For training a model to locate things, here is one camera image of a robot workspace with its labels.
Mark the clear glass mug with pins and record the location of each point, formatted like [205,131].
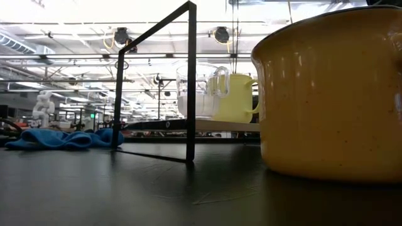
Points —
[194,100]

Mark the pale yellow mug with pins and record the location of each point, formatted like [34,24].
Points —
[235,103]

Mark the orange speckled mug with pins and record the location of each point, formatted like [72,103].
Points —
[329,110]

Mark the blue cloth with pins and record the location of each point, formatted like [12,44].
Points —
[56,138]

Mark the white robot figure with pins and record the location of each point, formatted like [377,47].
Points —
[43,108]

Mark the wooden shelf with black frame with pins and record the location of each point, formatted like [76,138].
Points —
[190,94]

